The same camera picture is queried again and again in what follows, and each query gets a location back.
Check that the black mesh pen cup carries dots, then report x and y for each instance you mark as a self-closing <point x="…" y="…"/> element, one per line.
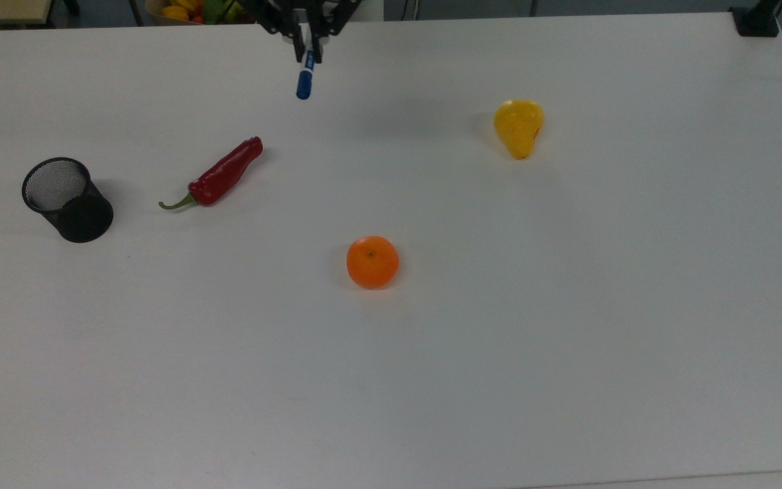
<point x="82" y="217"/>

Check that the black clamp base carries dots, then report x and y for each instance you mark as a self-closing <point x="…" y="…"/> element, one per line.
<point x="756" y="20"/>

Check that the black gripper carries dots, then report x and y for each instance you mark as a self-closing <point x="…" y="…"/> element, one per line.
<point x="306" y="10"/>

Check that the yellow pear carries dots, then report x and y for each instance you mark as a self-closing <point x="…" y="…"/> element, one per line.
<point x="518" y="125"/>

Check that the blue and white marker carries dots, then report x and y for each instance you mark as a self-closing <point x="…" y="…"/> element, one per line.
<point x="305" y="83"/>

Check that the red chili pepper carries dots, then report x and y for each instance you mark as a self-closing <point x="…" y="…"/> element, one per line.
<point x="225" y="173"/>

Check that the beige fruit bowl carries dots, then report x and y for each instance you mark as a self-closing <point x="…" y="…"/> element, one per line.
<point x="191" y="12"/>

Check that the orange fruit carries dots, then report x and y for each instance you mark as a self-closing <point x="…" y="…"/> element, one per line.
<point x="373" y="263"/>

